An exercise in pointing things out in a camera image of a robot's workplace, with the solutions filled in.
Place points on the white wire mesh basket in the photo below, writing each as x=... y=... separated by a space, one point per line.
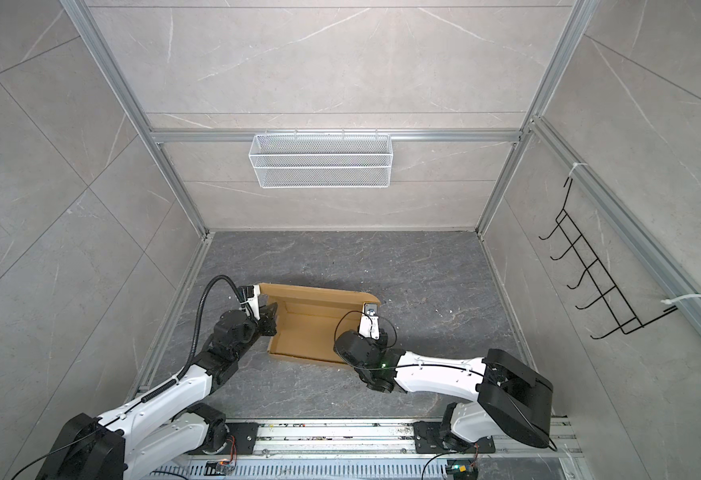
x=343 y=160

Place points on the brown cardboard box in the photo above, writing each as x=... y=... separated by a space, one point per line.
x=307 y=317

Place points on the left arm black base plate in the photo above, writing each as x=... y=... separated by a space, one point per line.
x=239 y=436

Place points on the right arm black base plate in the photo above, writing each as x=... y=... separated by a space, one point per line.
x=436 y=438

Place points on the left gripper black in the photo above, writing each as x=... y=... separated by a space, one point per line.
x=267 y=319

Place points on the aluminium mounting rail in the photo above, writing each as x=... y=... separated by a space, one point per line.
x=374 y=449

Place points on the aluminium frame post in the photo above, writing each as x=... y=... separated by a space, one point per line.
x=85 y=25
x=581 y=14

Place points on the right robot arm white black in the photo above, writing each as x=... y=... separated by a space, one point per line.
x=495 y=394

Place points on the aluminium frame post right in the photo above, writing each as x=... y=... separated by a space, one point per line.
x=581 y=14

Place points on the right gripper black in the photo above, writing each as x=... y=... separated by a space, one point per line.
x=382 y=343

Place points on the black wire hook rack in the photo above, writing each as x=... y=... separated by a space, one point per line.
x=624 y=318

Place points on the aluminium frame post left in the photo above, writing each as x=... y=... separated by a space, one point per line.
x=85 y=25

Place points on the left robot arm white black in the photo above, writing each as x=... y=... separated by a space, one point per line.
x=133 y=440

